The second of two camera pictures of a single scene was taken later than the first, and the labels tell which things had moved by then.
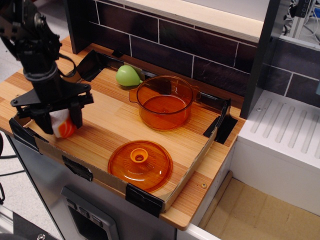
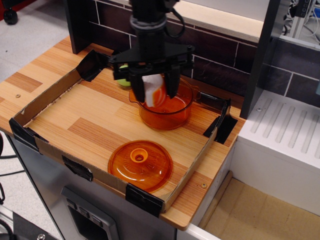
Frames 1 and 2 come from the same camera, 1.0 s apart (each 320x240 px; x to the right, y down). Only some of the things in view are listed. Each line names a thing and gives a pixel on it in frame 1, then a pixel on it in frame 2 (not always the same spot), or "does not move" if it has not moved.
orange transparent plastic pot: (165, 102) does not move
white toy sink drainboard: (277, 150) does not move
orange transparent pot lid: (141, 165) does not move
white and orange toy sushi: (62, 124) → (155, 89)
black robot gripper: (50, 94) → (152, 54)
